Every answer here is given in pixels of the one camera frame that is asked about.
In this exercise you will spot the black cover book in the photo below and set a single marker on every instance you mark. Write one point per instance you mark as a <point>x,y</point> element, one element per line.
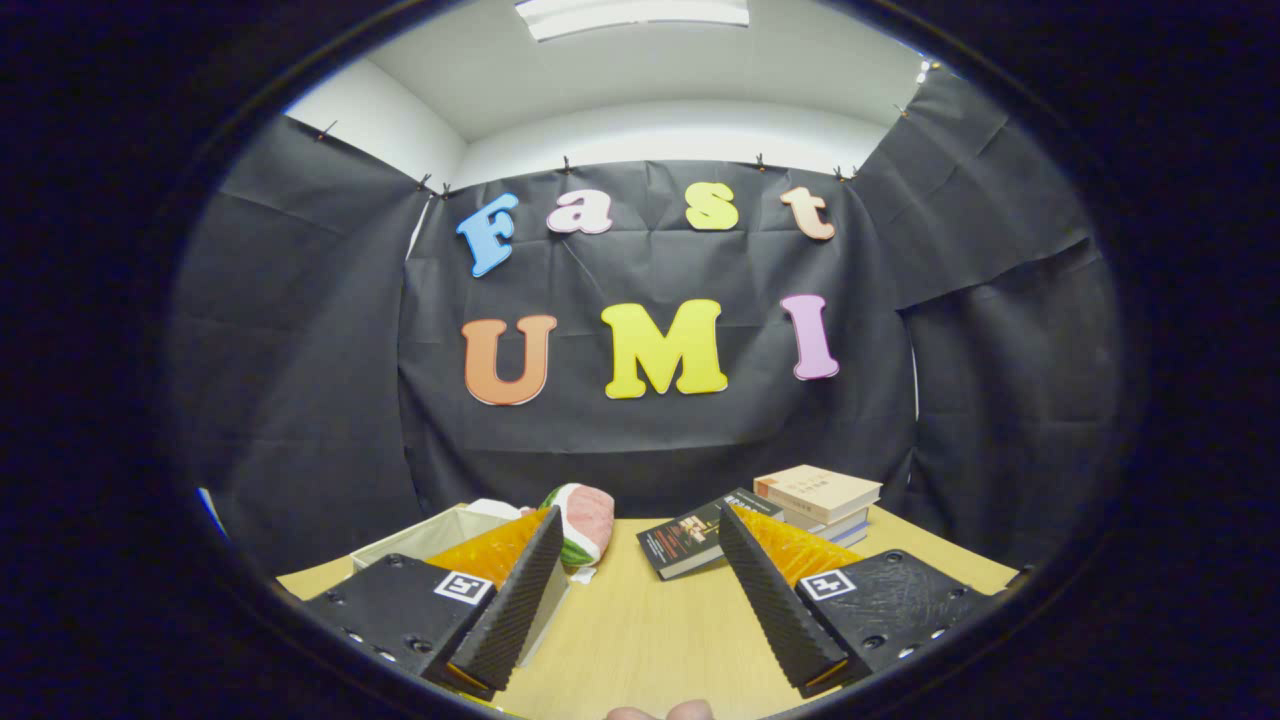
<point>680,540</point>

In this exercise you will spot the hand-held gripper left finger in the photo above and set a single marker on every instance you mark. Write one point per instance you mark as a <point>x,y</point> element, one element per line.
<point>520,590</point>

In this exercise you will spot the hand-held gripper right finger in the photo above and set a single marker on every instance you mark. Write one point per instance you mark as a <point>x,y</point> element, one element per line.
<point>770,600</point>

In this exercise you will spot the watermelon slice plush toy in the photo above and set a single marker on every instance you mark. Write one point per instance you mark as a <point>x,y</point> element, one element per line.
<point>590,515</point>

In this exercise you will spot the blue cover book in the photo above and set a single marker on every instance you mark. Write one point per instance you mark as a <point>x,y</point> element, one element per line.
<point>852,538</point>

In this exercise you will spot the white grey book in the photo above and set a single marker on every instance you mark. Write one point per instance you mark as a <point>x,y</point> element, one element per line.
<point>838,526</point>

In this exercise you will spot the beige cover book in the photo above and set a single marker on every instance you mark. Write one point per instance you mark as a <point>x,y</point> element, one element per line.
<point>815,490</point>

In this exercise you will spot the white plush object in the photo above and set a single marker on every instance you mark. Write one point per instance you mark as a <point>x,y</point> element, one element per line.
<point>492,507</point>

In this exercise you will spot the grey fabric storage box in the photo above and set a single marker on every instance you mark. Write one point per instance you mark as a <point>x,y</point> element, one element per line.
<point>440,530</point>

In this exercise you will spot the ceiling light panel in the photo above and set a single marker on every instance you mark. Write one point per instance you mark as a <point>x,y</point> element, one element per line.
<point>630,15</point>

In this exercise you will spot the small white tag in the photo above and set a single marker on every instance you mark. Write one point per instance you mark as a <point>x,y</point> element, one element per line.
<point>582,575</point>

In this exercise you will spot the black backdrop cloth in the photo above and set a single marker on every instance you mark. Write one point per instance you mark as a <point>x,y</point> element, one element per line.
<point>650,440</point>

